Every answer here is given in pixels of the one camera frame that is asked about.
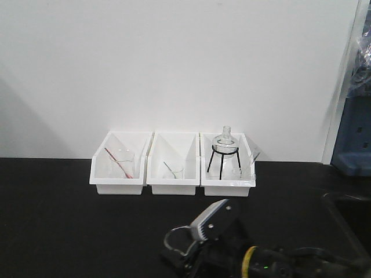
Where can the black wire tripod stand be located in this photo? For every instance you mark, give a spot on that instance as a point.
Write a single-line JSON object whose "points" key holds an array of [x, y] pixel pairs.
{"points": [[221, 162]]}

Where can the round glass flask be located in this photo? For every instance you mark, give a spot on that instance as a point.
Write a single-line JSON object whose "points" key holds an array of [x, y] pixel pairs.
{"points": [[225, 143]]}

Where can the left white storage bin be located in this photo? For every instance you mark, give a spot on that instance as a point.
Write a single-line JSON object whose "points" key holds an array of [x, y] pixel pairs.
{"points": [[107, 176]]}

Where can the glass beaker in left bin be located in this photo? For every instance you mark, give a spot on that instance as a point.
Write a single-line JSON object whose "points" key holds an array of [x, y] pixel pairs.
{"points": [[126, 159]]}

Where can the small beaker in middle bin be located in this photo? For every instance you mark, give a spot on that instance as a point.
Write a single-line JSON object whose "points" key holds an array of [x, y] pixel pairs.
{"points": [[180, 174]]}

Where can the middle white storage bin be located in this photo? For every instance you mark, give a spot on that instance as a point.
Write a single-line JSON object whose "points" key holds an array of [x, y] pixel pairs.
{"points": [[177, 149]]}

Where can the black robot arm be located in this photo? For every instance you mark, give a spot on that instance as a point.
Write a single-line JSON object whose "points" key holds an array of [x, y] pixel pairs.
{"points": [[301, 262]]}

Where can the small beaker in bin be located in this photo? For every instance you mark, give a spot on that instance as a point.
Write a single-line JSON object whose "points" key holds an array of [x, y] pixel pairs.
{"points": [[244, 173], [180, 174]]}

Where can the clear glass beaker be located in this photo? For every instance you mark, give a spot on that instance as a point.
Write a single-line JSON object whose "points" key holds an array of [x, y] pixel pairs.
{"points": [[179, 240]]}

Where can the blue lab equipment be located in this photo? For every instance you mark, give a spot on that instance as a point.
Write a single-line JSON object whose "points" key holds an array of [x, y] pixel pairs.
{"points": [[351, 154]]}

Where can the small beaker in right bin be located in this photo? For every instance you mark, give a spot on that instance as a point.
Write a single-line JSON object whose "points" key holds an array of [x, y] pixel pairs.
{"points": [[244, 173]]}

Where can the clear plastic bag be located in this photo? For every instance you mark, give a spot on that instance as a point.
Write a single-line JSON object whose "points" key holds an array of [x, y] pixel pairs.
{"points": [[360, 78]]}

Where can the black sink basin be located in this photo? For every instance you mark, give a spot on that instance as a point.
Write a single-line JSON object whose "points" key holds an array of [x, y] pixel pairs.
{"points": [[352, 214]]}

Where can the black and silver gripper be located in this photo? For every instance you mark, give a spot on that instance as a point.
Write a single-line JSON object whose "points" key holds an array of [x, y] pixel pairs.
{"points": [[221, 238]]}

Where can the right white storage bin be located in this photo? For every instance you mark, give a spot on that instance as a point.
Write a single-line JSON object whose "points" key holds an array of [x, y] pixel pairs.
{"points": [[227, 186]]}

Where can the green stirring rod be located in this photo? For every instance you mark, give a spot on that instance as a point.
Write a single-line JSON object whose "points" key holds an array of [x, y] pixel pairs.
{"points": [[170, 172]]}

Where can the white storage bin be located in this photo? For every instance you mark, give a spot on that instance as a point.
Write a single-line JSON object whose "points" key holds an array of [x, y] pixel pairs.
{"points": [[227, 186], [107, 176], [177, 149]]}

